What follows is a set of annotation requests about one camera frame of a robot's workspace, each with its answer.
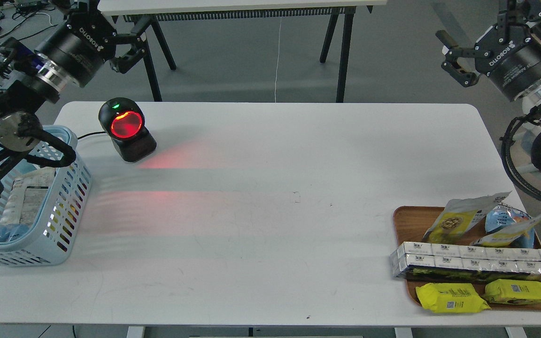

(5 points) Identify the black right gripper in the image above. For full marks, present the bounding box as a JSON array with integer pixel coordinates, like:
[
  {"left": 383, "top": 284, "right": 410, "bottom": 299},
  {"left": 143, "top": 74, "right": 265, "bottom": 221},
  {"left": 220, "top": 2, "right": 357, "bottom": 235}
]
[{"left": 435, "top": 0, "right": 541, "bottom": 102}]

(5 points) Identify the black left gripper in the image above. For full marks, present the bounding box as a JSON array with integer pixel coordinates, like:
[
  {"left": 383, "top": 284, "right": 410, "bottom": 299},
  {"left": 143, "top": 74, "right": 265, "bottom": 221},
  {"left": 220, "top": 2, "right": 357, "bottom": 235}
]
[{"left": 36, "top": 0, "right": 153, "bottom": 88}]

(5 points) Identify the yellow nut snack pouch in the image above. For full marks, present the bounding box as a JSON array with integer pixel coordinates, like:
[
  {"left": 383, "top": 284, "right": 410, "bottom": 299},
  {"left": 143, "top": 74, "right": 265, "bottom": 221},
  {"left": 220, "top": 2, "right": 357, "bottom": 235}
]
[{"left": 421, "top": 191, "right": 511, "bottom": 244}]

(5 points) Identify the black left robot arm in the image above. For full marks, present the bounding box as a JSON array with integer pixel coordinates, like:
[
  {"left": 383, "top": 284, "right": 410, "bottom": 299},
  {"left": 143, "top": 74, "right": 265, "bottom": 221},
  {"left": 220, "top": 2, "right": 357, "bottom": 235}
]
[{"left": 0, "top": 0, "right": 156, "bottom": 197}]

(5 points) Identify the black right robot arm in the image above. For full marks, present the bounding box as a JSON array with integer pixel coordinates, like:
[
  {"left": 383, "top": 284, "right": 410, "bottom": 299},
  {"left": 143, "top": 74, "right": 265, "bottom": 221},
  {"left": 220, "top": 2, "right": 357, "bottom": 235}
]
[{"left": 435, "top": 0, "right": 541, "bottom": 171}]

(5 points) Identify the yellow clear snack pouch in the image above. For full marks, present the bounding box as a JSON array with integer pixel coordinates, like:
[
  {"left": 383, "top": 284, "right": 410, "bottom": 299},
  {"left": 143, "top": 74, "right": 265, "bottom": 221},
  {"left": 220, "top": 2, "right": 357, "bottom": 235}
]
[{"left": 470, "top": 214, "right": 541, "bottom": 247}]

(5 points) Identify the white snack bag in basket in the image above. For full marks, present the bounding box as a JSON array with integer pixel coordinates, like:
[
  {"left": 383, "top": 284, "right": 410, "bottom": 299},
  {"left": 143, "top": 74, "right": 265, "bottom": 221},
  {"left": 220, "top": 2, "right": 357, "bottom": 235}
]
[{"left": 0, "top": 167, "right": 56, "bottom": 225}]

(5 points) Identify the light blue plastic basket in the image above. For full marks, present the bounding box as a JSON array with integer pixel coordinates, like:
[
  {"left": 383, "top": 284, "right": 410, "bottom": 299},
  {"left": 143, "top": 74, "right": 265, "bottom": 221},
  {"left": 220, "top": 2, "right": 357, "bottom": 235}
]
[{"left": 0, "top": 125, "right": 93, "bottom": 267}]

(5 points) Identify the silver multipack snack box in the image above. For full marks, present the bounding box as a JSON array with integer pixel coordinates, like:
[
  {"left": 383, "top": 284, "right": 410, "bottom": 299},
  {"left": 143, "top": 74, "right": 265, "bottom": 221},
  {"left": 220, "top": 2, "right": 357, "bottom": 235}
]
[{"left": 389, "top": 241, "right": 541, "bottom": 283}]

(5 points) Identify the right yellow snack pack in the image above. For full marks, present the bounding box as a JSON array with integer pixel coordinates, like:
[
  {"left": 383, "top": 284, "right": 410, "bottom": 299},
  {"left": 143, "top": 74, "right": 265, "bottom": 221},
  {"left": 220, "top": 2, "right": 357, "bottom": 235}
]
[{"left": 482, "top": 279, "right": 541, "bottom": 305}]

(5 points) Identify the yellow snack pack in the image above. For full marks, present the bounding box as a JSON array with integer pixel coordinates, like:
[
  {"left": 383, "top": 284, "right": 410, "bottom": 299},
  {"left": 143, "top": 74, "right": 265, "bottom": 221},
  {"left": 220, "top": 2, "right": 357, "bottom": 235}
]
[
  {"left": 415, "top": 283, "right": 490, "bottom": 313},
  {"left": 482, "top": 279, "right": 541, "bottom": 305}
]

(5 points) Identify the blue snack bag in basket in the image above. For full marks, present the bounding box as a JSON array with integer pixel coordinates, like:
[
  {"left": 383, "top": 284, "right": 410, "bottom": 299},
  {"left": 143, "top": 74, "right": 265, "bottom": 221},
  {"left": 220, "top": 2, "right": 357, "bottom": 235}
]
[{"left": 0, "top": 224, "right": 29, "bottom": 243}]

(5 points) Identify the left yellow snack pack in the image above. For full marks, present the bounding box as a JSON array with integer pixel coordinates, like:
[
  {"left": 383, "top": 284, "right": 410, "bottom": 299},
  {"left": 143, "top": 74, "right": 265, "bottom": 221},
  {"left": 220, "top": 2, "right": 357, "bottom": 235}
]
[{"left": 415, "top": 283, "right": 490, "bottom": 313}]

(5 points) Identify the background white table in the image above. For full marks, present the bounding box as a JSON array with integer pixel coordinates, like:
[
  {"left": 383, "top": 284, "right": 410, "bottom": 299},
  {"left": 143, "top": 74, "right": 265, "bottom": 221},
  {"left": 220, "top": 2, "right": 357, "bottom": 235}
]
[{"left": 97, "top": 0, "right": 387, "bottom": 103}]

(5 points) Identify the black barcode scanner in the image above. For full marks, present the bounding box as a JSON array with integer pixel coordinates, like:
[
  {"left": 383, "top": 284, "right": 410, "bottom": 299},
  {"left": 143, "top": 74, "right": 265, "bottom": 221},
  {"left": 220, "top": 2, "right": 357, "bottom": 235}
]
[{"left": 98, "top": 98, "right": 157, "bottom": 162}]

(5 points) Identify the brown wooden tray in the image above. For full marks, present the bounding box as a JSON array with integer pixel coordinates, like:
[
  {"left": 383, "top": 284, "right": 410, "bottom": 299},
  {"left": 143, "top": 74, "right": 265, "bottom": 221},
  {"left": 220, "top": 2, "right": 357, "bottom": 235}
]
[{"left": 393, "top": 206, "right": 541, "bottom": 312}]

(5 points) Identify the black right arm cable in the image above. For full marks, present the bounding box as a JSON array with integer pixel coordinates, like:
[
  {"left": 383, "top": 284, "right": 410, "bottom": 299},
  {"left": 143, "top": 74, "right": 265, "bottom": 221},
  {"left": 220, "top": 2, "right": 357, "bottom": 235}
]
[{"left": 500, "top": 115, "right": 541, "bottom": 213}]

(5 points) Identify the white hanging cable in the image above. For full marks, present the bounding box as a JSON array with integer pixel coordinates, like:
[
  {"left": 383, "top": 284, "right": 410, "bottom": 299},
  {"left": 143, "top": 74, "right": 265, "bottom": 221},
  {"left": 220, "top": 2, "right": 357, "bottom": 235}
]
[{"left": 274, "top": 17, "right": 282, "bottom": 103}]

